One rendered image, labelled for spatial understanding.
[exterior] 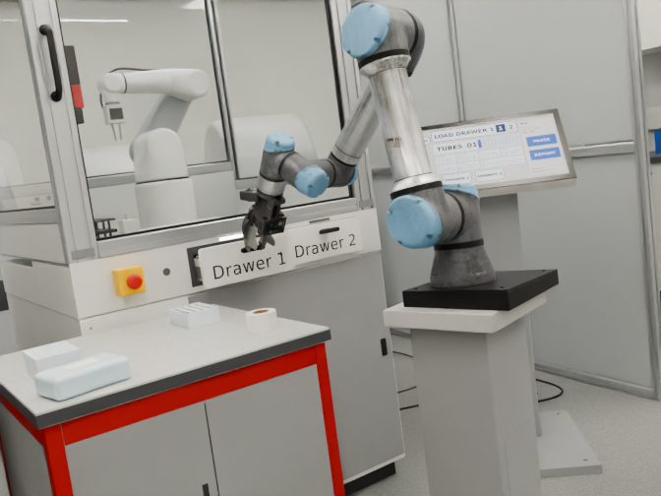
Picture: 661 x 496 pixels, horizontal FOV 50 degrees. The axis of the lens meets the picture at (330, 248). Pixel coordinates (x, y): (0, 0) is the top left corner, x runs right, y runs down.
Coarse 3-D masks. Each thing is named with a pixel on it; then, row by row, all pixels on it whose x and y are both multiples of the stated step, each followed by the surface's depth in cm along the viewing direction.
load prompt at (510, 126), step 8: (456, 128) 252; (464, 128) 251; (472, 128) 251; (480, 128) 250; (488, 128) 249; (496, 128) 249; (504, 128) 248; (512, 128) 248; (432, 136) 252; (440, 136) 251; (448, 136) 250; (456, 136) 250; (464, 136) 249; (472, 136) 249; (480, 136) 248
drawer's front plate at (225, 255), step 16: (288, 240) 209; (208, 256) 194; (224, 256) 197; (240, 256) 200; (256, 256) 203; (272, 256) 206; (288, 256) 209; (208, 272) 194; (224, 272) 197; (256, 272) 203; (272, 272) 206
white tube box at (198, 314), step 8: (192, 304) 186; (200, 304) 185; (208, 304) 181; (176, 312) 178; (184, 312) 176; (192, 312) 175; (200, 312) 174; (208, 312) 175; (216, 312) 176; (176, 320) 179; (184, 320) 174; (192, 320) 173; (200, 320) 174; (208, 320) 175; (216, 320) 177; (192, 328) 173
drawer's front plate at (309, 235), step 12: (300, 228) 220; (312, 228) 222; (348, 228) 230; (300, 240) 220; (312, 240) 222; (324, 240) 225; (336, 240) 228; (348, 240) 231; (360, 240) 233; (300, 252) 220; (324, 252) 225; (336, 252) 228; (348, 252) 231
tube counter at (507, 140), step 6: (486, 138) 247; (492, 138) 247; (498, 138) 246; (504, 138) 246; (510, 138) 246; (516, 138) 245; (468, 144) 247; (474, 144) 247; (480, 144) 246; (486, 144) 246; (492, 144) 245; (498, 144) 245; (504, 144) 245; (510, 144) 244; (468, 150) 246
